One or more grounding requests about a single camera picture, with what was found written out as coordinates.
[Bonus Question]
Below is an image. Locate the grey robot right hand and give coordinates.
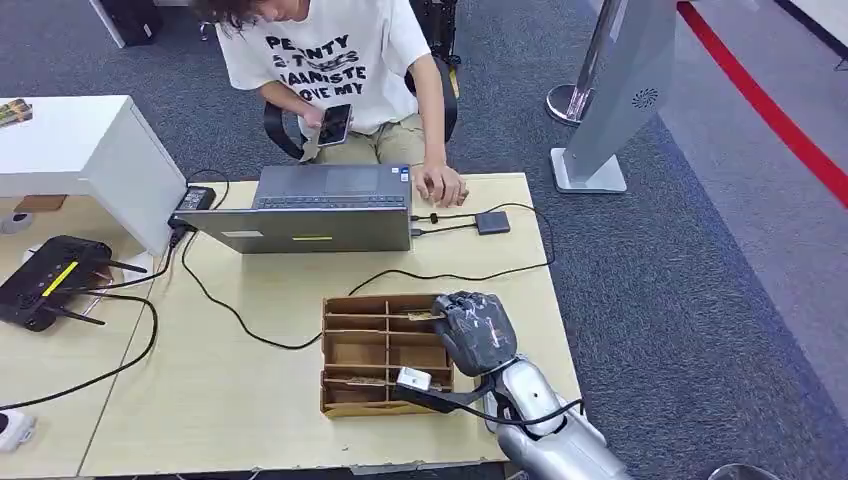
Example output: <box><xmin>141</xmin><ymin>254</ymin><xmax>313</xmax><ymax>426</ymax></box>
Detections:
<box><xmin>431</xmin><ymin>290</ymin><xmax>520</xmax><ymax>378</ymax></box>

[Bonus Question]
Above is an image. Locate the person's right hand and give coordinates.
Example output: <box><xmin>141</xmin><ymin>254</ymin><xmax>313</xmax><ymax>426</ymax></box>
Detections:
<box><xmin>299</xmin><ymin>104</ymin><xmax>330</xmax><ymax>135</ymax></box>

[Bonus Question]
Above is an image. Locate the person's left hand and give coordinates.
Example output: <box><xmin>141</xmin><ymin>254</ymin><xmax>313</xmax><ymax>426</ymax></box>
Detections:
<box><xmin>413</xmin><ymin>162</ymin><xmax>470</xmax><ymax>209</ymax></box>

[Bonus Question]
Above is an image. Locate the black smartphone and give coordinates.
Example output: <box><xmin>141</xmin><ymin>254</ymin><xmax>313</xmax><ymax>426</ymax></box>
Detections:
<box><xmin>315</xmin><ymin>103</ymin><xmax>354</xmax><ymax>149</ymax></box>

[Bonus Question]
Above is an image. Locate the person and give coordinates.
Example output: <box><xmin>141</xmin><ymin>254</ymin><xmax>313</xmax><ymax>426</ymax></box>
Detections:
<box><xmin>190</xmin><ymin>0</ymin><xmax>470</xmax><ymax>209</ymax></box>

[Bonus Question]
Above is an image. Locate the small dark usb hub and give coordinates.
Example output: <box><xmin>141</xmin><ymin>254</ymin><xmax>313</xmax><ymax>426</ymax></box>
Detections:
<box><xmin>474</xmin><ymin>209</ymin><xmax>513</xmax><ymax>237</ymax></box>

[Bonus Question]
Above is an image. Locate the grey laptop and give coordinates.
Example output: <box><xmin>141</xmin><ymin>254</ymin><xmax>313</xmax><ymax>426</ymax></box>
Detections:
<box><xmin>174</xmin><ymin>163</ymin><xmax>415</xmax><ymax>256</ymax></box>

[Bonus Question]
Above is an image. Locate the wooden card box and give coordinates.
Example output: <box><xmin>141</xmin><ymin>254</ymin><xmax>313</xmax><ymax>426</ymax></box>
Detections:
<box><xmin>319</xmin><ymin>294</ymin><xmax>457</xmax><ymax>420</ymax></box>

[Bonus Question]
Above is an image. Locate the printed card lying in slot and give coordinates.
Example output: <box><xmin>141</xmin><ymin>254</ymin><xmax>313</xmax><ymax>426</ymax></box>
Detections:
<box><xmin>327</xmin><ymin>375</ymin><xmax>390</xmax><ymax>388</ymax></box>

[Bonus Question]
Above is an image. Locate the black power adapter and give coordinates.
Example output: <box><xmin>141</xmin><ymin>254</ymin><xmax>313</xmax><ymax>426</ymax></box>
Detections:
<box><xmin>172</xmin><ymin>184</ymin><xmax>219</xmax><ymax>215</ymax></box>

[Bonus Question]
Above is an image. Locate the grey kiosk stand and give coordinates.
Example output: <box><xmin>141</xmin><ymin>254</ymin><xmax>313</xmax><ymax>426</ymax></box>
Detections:
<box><xmin>550</xmin><ymin>0</ymin><xmax>681</xmax><ymax>195</ymax></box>

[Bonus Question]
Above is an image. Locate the black case on floor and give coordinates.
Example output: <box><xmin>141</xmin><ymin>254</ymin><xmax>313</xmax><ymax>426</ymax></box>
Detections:
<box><xmin>97</xmin><ymin>0</ymin><xmax>164</xmax><ymax>48</ymax></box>

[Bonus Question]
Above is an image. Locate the white cabinet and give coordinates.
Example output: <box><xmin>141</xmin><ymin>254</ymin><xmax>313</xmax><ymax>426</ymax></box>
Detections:
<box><xmin>0</xmin><ymin>93</ymin><xmax>189</xmax><ymax>259</ymax></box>

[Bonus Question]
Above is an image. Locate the brown flat block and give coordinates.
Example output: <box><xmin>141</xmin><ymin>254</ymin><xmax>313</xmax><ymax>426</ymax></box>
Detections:
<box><xmin>12</xmin><ymin>193</ymin><xmax>70</xmax><ymax>214</ymax></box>

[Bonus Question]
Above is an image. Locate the stack of printed cards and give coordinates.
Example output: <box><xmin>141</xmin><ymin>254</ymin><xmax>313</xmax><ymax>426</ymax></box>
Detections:
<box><xmin>0</xmin><ymin>97</ymin><xmax>34</xmax><ymax>128</ymax></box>

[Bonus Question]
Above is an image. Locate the grey round object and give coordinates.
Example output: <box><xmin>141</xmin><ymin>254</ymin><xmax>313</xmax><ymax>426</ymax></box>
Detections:
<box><xmin>706</xmin><ymin>463</ymin><xmax>782</xmax><ymax>480</ymax></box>

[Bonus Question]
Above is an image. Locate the black router with antennas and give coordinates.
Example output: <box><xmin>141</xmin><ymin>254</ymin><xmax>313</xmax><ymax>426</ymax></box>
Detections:
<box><xmin>0</xmin><ymin>234</ymin><xmax>149</xmax><ymax>333</ymax></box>

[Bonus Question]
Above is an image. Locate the white tape roll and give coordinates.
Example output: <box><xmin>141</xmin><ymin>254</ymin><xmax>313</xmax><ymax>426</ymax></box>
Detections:
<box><xmin>0</xmin><ymin>211</ymin><xmax>35</xmax><ymax>236</ymax></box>

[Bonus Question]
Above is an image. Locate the white power strip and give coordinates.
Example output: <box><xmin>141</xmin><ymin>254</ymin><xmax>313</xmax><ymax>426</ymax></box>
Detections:
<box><xmin>0</xmin><ymin>408</ymin><xmax>36</xmax><ymax>456</ymax></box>

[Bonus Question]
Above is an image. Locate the short black hub cable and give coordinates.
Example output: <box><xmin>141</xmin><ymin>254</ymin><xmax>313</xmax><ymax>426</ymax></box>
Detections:
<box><xmin>410</xmin><ymin>222</ymin><xmax>478</xmax><ymax>237</ymax></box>

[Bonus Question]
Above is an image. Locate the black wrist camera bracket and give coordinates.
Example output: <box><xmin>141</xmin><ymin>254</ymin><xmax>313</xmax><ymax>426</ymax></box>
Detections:
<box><xmin>390</xmin><ymin>380</ymin><xmax>497</xmax><ymax>417</ymax></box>

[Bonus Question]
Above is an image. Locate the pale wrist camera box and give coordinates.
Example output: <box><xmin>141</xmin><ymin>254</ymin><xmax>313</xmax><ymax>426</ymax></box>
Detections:
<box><xmin>395</xmin><ymin>366</ymin><xmax>434</xmax><ymax>393</ymax></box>

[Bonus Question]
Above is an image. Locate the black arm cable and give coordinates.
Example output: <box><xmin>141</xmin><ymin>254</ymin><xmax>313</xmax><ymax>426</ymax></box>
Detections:
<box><xmin>457</xmin><ymin>396</ymin><xmax>586</xmax><ymax>428</ymax></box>

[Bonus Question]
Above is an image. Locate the chrome stanchion post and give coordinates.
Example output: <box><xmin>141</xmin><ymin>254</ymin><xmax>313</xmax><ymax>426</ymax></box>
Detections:
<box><xmin>545</xmin><ymin>0</ymin><xmax>628</xmax><ymax>126</ymax></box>

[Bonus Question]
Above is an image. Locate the long black laptop power cable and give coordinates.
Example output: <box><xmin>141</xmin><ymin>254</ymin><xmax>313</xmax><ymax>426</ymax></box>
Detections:
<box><xmin>168</xmin><ymin>202</ymin><xmax>558</xmax><ymax>352</ymax></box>

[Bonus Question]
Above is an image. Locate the black router cable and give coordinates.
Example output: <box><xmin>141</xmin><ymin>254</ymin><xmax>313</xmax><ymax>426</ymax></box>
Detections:
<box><xmin>0</xmin><ymin>228</ymin><xmax>181</xmax><ymax>413</ymax></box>

